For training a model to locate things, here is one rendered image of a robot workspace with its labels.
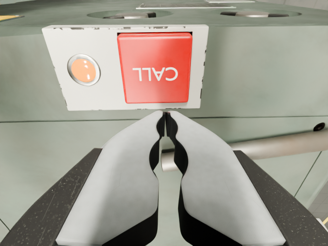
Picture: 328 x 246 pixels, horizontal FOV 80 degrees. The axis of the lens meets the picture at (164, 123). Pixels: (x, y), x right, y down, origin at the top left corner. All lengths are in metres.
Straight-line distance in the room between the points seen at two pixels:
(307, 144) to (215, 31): 0.15
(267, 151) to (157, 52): 0.15
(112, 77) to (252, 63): 0.13
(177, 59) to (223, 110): 0.08
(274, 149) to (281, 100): 0.05
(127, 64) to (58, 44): 0.06
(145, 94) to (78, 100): 0.07
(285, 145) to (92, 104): 0.21
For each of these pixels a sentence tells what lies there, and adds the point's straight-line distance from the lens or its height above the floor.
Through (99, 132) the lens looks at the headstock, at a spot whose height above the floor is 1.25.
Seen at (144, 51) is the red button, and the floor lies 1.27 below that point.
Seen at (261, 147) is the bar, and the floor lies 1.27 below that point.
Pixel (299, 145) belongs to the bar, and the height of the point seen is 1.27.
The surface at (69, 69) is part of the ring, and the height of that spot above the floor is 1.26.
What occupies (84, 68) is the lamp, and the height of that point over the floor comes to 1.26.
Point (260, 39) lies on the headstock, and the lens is 0.20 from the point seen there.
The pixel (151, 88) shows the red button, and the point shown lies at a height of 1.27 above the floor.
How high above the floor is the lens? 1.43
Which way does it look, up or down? 56 degrees down
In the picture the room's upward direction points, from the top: 177 degrees clockwise
